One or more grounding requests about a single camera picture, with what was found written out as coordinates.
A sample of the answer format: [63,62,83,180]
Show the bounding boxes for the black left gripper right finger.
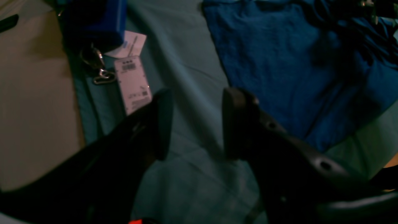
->
[222,88,397,224]

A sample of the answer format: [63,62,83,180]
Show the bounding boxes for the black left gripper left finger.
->
[1,88,174,224]

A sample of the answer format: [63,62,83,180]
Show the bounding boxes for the blue t-shirt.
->
[202,0,397,151]

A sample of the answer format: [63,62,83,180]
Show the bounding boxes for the grey packaged tool card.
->
[114,56,152,116]

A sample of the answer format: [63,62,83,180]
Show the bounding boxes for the silver carabiner keys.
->
[79,43,116,85]

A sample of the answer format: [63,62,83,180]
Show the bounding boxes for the white paper tag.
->
[104,30,147,59]

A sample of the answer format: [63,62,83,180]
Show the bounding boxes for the blue box black knob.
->
[55,0,127,52]

